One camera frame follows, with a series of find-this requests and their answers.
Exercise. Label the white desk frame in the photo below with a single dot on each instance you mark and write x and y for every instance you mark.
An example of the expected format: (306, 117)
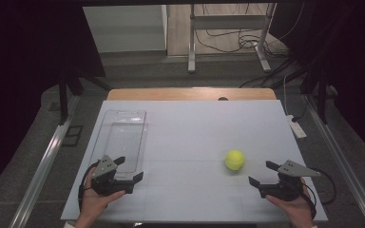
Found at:
(228, 22)

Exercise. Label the aluminium floor rail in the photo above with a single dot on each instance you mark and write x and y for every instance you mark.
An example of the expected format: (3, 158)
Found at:
(345, 164)
(42, 169)

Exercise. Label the dark curtain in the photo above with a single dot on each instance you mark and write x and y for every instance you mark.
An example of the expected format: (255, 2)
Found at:
(358, 79)
(19, 79)

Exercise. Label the clear plastic container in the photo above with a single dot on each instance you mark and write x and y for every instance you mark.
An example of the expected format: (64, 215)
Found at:
(123, 139)

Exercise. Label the person's right hand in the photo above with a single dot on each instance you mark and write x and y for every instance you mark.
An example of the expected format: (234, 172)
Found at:
(294, 210)

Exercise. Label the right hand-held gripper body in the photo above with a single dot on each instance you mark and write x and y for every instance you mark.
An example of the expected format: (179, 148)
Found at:
(286, 190)

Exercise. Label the white table board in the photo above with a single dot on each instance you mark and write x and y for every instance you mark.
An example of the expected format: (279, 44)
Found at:
(196, 133)

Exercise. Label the wooden table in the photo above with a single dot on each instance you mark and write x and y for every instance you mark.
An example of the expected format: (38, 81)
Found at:
(171, 94)

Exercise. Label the person's left hand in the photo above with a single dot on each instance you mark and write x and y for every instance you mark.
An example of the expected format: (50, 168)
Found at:
(95, 202)

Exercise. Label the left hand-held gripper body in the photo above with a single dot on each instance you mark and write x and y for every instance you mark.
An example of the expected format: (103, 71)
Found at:
(105, 177)

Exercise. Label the white power strip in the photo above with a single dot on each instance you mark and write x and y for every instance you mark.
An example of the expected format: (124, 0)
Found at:
(297, 129)

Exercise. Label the black floor frame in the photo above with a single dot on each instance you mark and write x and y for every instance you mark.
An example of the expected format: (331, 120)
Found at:
(72, 135)

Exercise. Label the yellow tennis ball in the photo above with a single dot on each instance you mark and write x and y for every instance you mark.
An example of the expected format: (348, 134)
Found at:
(234, 160)

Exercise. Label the black metal stand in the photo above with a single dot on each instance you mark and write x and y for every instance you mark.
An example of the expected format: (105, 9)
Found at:
(63, 101)
(322, 101)

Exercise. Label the dark table grommet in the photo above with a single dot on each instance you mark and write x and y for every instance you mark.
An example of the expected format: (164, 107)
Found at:
(223, 98)

